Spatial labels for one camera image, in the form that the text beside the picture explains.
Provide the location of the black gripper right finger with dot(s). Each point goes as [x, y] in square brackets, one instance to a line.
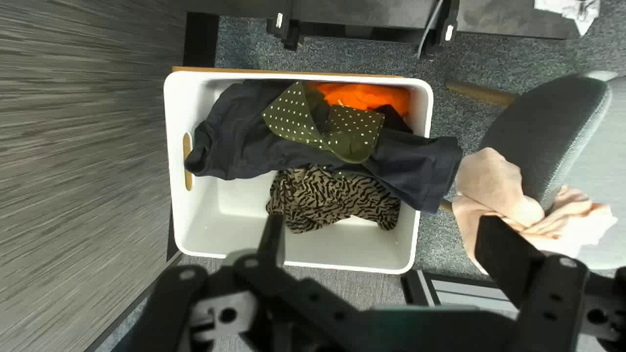
[514, 261]

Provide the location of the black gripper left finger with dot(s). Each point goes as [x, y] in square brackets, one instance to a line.
[272, 238]

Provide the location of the tiger print cloth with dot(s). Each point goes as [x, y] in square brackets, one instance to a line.
[325, 197]

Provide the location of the white plastic storage box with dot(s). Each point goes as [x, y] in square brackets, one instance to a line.
[227, 222]

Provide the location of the pale pink cloth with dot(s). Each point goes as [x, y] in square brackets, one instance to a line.
[495, 183]

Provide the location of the green polka dot cloth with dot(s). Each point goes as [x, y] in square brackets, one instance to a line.
[344, 134]

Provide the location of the dark navy cloth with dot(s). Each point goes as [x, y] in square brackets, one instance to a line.
[416, 169]

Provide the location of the grey upholstered chair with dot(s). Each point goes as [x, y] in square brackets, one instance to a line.
[548, 124]

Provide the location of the orange cloth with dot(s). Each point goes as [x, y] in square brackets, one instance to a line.
[364, 97]

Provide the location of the wooden chair leg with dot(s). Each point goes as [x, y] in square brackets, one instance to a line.
[481, 93]

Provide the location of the white crumpled cloth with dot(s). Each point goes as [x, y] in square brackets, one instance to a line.
[573, 11]

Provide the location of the black metal frame leg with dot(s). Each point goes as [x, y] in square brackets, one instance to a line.
[199, 40]

